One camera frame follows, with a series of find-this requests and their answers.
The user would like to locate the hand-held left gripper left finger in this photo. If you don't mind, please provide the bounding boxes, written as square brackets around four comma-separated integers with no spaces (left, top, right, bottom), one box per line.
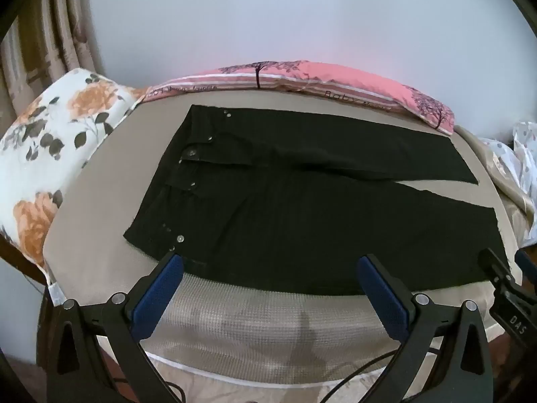
[42,252,185,403]

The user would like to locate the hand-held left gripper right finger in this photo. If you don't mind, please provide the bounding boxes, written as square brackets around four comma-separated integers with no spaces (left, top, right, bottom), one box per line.
[356,254,496,403]

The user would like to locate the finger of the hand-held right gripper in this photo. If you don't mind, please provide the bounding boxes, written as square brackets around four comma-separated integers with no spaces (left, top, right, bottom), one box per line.
[515,250,537,280]
[477,248,518,288]

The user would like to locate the black pants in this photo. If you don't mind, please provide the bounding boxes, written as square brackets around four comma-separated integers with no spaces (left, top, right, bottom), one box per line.
[123,105,510,297]

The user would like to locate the beige blanket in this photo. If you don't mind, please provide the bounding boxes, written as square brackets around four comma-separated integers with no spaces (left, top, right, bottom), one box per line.
[455,125,537,249]

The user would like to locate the white dotted cloth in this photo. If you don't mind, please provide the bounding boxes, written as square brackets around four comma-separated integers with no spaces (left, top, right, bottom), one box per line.
[512,121,537,245]

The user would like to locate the beige bed sheet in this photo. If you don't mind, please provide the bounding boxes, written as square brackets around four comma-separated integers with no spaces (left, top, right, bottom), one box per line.
[42,91,525,389]

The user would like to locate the white floral pillow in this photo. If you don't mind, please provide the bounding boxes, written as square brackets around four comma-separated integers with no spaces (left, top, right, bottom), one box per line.
[0,68,148,270]

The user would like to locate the pink tree print pillow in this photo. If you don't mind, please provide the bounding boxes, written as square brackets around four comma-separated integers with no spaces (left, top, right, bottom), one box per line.
[143,59,456,136]

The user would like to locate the beige patterned curtain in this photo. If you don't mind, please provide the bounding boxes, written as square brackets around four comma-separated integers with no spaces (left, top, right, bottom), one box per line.
[0,0,107,135]

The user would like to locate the black cable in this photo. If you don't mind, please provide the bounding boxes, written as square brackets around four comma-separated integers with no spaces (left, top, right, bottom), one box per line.
[316,342,439,403]

